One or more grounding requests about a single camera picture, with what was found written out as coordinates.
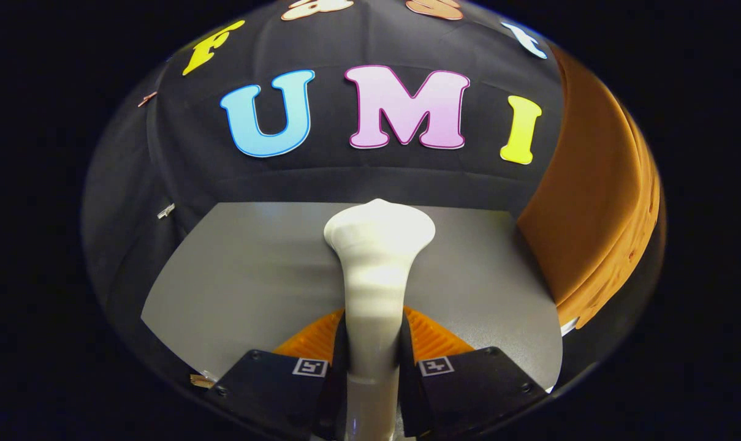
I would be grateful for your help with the small brown object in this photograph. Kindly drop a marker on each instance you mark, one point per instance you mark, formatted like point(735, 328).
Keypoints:
point(201, 381)

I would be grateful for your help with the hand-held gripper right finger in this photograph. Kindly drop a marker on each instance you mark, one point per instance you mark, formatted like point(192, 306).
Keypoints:
point(410, 398)

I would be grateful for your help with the silver clip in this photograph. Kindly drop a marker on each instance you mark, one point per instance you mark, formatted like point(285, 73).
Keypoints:
point(165, 211)

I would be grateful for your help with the white garment steamer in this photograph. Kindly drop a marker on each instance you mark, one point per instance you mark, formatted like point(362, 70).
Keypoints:
point(376, 275)

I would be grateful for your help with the orange button shirt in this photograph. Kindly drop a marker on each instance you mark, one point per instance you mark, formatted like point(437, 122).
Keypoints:
point(591, 202)

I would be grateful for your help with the copper clip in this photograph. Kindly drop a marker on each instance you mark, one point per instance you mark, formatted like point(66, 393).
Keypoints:
point(148, 98)

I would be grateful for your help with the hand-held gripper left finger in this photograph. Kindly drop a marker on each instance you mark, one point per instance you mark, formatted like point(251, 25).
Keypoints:
point(338, 398)

